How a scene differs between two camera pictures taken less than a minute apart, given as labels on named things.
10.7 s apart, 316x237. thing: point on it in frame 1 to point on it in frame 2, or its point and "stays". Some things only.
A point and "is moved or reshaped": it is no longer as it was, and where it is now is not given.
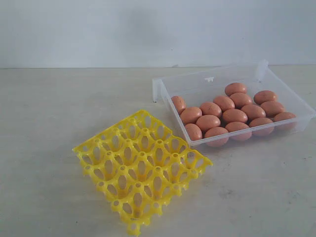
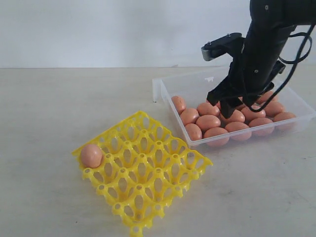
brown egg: (217, 137) to (91, 155)
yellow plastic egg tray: (138, 167) stays
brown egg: (234, 115) stays
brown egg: (239, 131) stays
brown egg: (271, 108) stays
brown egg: (224, 102) is moved or reshaped
